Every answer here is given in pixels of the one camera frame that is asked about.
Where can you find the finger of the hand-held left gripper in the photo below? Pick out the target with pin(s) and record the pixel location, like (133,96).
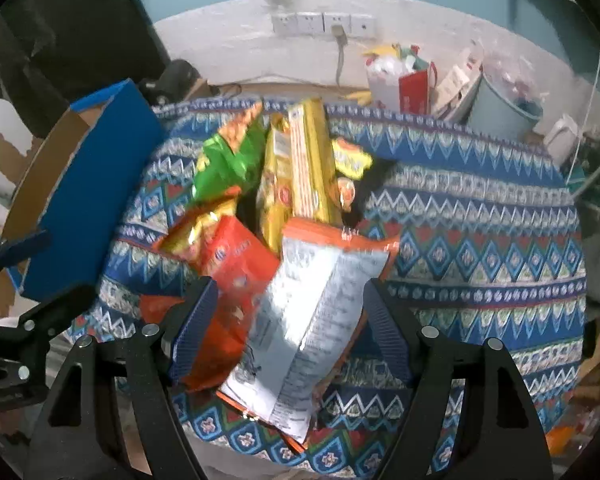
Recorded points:
(26,247)
(55,312)

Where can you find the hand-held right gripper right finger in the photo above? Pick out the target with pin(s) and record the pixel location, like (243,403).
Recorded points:
(384,327)

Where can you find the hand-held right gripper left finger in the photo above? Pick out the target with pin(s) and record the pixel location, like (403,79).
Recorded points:
(196,327)

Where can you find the white and orange snack bag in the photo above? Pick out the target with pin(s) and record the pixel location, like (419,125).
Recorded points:
(310,310)

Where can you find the blue cardboard box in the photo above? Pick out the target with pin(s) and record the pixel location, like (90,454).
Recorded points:
(100,170)

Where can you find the black snack bag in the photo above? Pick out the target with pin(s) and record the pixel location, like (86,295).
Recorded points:
(375,195)

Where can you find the long yellow snack packet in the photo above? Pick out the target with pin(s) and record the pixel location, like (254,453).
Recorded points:
(311,160)

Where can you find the gold and red snack bag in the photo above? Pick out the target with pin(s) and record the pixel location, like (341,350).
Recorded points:
(190,230)

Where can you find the patterned blue blanket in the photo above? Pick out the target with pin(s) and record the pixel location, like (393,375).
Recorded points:
(480,240)

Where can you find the small yellow snack packet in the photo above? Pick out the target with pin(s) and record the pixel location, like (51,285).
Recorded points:
(351,157)

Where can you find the green snack bag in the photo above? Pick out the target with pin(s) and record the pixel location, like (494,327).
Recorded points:
(227,155)

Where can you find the black round device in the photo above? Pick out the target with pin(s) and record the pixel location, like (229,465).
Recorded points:
(177,77)

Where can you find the light blue bucket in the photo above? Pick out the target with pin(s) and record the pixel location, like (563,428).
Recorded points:
(500,110)

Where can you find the white plastic bag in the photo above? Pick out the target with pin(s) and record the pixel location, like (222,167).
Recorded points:
(382,80)

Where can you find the white cardboard carton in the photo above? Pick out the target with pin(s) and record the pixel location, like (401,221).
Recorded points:
(457,82)

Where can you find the white wall socket row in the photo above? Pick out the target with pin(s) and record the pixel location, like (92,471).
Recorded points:
(310,22)

